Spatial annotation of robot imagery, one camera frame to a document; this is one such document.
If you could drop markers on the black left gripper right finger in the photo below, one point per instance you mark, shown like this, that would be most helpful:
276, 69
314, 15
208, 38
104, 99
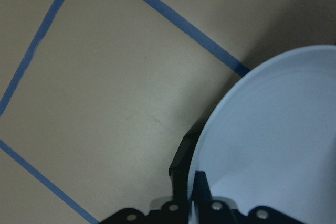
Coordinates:
201, 192

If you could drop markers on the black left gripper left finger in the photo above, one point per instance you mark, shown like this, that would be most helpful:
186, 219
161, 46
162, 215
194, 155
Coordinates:
180, 166

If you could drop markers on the light blue plate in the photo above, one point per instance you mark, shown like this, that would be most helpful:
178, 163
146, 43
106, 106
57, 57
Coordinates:
271, 139

